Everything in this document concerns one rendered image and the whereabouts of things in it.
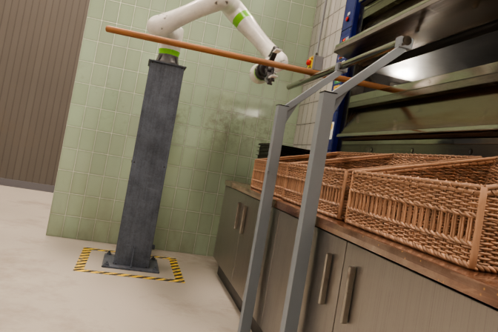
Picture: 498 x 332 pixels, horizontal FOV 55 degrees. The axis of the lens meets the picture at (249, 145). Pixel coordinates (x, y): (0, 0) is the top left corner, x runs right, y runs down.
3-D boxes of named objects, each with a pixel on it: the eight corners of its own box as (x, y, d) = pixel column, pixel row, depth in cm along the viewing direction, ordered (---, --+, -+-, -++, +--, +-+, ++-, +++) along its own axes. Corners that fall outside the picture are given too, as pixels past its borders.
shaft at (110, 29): (104, 30, 213) (105, 24, 213) (104, 32, 216) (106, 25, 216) (445, 103, 249) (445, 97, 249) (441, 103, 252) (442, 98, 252)
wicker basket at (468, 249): (484, 244, 150) (497, 155, 151) (684, 301, 95) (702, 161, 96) (340, 221, 139) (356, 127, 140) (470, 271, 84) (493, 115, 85)
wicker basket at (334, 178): (384, 216, 209) (394, 153, 210) (474, 241, 155) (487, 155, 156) (279, 198, 198) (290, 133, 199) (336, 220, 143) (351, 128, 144)
